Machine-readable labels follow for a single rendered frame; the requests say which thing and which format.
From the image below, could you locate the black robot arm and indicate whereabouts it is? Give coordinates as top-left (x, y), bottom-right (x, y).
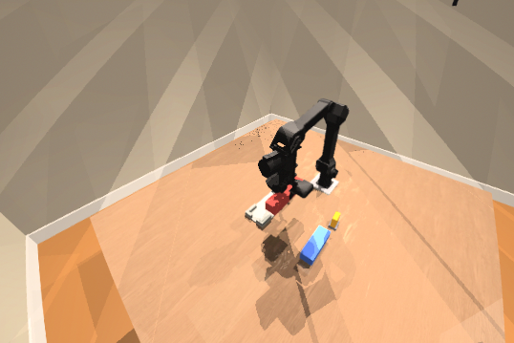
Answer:
top-left (258, 98), bottom-right (349, 194)

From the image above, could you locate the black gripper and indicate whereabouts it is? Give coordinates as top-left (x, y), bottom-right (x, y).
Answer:
top-left (280, 163), bottom-right (313, 201)

